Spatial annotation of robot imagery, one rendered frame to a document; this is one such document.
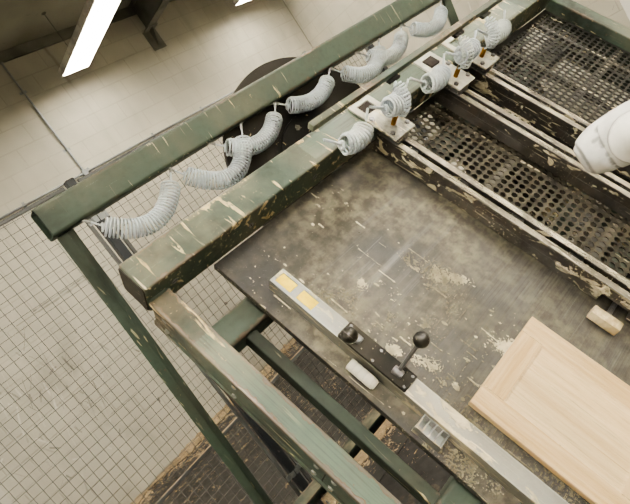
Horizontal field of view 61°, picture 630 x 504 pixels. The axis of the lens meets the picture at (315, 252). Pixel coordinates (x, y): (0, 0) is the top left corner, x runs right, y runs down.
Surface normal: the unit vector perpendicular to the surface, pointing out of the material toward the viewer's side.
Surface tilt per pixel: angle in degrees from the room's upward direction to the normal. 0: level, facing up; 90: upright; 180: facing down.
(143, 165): 90
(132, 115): 90
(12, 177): 90
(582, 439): 57
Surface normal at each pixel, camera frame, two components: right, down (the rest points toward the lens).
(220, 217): 0.11, -0.58
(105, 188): 0.51, -0.15
